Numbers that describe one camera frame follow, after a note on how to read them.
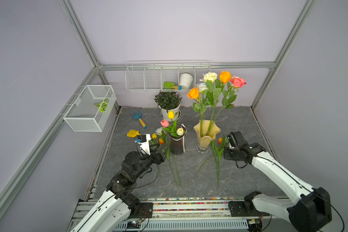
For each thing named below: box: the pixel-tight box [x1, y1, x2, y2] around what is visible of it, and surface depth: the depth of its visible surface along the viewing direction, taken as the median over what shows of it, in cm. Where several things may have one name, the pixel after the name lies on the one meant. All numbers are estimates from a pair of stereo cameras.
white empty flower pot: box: [179, 72, 194, 89], surface depth 95 cm
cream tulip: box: [176, 127, 185, 136], surface depth 70 cm
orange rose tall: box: [208, 71, 232, 137], surface depth 75 cm
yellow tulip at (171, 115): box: [165, 110, 178, 133], surface depth 79 cm
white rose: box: [196, 82, 209, 93], surface depth 75 cm
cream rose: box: [199, 71, 218, 136], surface depth 72 cm
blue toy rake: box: [130, 109, 148, 129], surface depth 118 cm
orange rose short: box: [186, 87, 207, 138], surface depth 79 cm
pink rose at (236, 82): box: [211, 75, 247, 125], surface depth 75 cm
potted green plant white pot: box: [154, 91, 183, 121], surface depth 103 cm
